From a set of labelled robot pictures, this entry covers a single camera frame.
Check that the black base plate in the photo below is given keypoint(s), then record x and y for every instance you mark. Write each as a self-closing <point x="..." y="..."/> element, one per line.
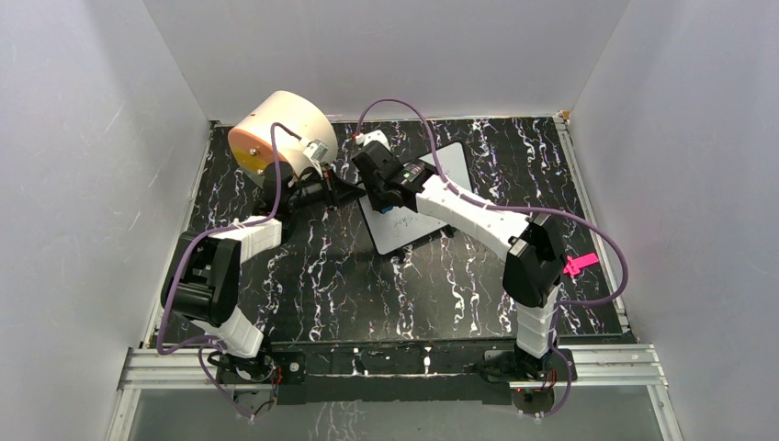
<point x="488" y="370"/>

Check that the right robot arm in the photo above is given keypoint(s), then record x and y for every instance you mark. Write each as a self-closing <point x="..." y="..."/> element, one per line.
<point x="530" y="248"/>

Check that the aluminium frame rail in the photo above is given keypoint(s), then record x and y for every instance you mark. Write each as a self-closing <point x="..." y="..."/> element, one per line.
<point x="598" y="366"/>

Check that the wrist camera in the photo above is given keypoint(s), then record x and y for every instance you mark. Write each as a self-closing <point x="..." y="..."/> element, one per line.
<point x="372" y="138"/>
<point x="317" y="151"/>

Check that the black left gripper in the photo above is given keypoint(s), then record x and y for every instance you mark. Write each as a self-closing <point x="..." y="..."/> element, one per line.
<point x="336" y="191"/>

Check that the cream round drawer box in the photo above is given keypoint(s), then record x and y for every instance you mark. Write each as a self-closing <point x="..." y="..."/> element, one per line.
<point x="281" y="126"/>

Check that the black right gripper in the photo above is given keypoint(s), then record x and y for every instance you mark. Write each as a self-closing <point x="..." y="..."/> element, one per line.
<point x="367" y="172"/>

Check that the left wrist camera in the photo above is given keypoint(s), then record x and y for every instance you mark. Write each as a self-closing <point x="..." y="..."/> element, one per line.
<point x="317" y="151"/>

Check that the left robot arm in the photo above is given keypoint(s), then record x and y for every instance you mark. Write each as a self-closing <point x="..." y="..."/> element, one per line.
<point x="203" y="279"/>

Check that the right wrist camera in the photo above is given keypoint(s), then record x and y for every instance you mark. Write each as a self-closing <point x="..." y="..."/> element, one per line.
<point x="372" y="138"/>

